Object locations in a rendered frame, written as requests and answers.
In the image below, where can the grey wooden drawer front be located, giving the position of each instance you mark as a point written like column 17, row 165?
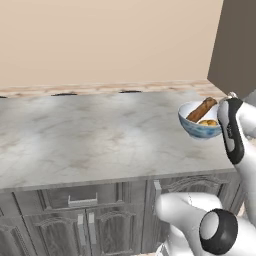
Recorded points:
column 56, row 196

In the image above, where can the blue and white bowl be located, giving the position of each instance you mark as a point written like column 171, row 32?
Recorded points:
column 196, row 130

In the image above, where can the brown baguette bread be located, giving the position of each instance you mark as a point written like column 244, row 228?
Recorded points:
column 200, row 110

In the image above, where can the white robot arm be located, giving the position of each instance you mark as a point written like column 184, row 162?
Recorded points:
column 186, row 213

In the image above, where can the yellow bread roll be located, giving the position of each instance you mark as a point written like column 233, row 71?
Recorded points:
column 208, row 122

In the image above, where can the dark stool seat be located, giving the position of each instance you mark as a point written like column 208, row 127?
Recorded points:
column 130, row 91
column 64, row 94

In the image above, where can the dark brown tall cabinet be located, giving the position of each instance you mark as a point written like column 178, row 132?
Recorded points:
column 236, row 43

